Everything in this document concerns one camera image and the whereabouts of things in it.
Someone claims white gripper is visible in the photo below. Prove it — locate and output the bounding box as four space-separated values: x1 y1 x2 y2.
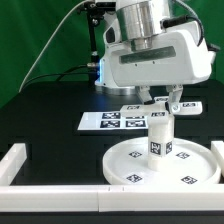
103 21 216 114

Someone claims white cross-shaped table base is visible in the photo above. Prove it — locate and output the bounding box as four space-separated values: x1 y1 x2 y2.
120 96 203 117

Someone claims white round table top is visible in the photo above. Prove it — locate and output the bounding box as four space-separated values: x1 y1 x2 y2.
102 137 221 186

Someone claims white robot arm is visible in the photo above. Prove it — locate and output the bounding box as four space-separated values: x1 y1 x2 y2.
95 0 216 115

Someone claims white sheet with markers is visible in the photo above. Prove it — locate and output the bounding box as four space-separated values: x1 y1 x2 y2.
78 111 148 131

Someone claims white front fence bar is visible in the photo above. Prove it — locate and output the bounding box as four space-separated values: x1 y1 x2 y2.
0 184 224 212

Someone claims white left fence bar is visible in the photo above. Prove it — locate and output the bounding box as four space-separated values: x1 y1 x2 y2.
0 143 27 186

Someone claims black cable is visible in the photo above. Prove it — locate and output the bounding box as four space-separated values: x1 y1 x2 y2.
20 64 101 92

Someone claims white cable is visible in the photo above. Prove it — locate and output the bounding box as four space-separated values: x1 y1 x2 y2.
18 0 91 93

